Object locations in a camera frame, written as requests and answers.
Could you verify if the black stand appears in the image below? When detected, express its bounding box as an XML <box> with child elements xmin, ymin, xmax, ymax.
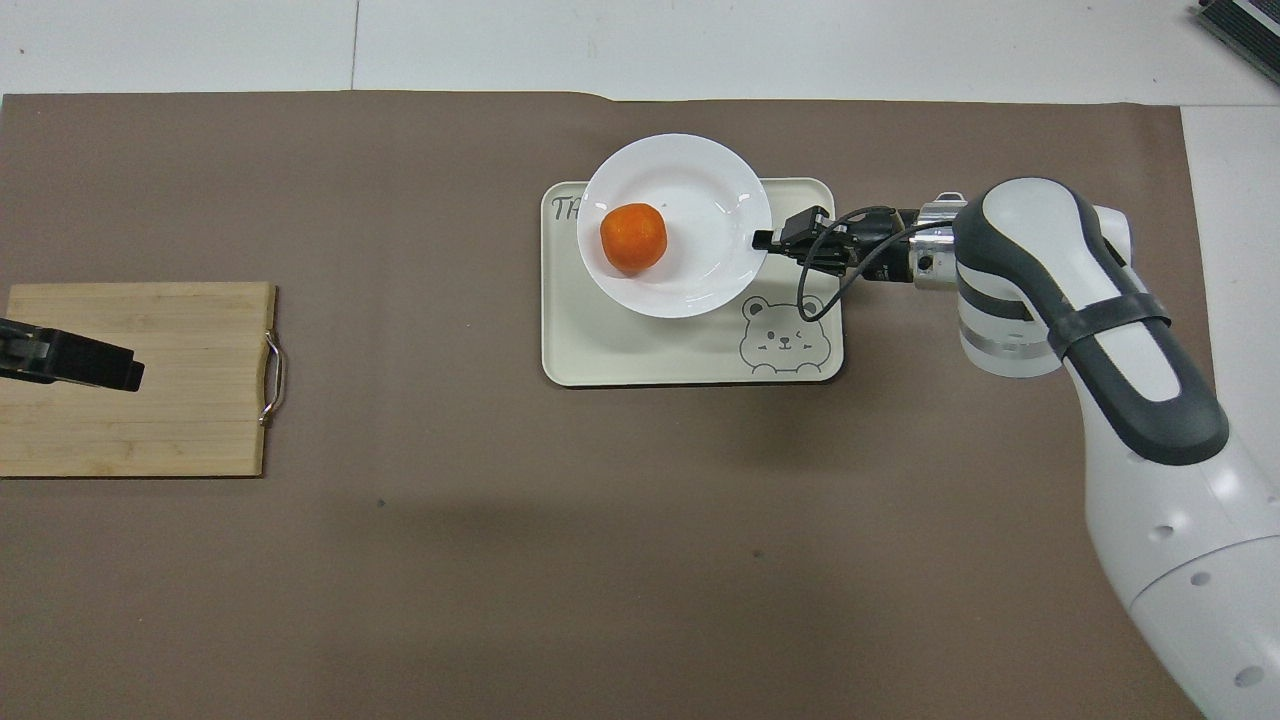
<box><xmin>1195</xmin><ymin>0</ymin><xmax>1280</xmax><ymax>58</ymax></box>

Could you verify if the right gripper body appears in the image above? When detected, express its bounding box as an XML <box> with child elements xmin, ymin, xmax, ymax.
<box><xmin>846</xmin><ymin>207</ymin><xmax>917</xmax><ymax>287</ymax></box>

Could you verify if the white round plate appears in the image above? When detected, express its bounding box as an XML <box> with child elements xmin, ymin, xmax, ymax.
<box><xmin>577</xmin><ymin>133</ymin><xmax>774</xmax><ymax>320</ymax></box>

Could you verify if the black cable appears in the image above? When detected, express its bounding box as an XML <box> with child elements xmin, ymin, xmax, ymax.
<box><xmin>797</xmin><ymin>206</ymin><xmax>959</xmax><ymax>323</ymax></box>

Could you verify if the bamboo cutting board with handle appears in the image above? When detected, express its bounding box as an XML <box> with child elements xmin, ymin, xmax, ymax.
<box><xmin>0</xmin><ymin>281</ymin><xmax>288</xmax><ymax>479</ymax></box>

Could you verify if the orange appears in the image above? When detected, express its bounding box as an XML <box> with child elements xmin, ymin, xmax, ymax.
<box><xmin>600</xmin><ymin>203</ymin><xmax>669</xmax><ymax>278</ymax></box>

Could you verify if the cream tray with bear drawing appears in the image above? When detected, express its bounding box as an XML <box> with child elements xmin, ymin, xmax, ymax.
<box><xmin>541</xmin><ymin>178</ymin><xmax>846</xmax><ymax>388</ymax></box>

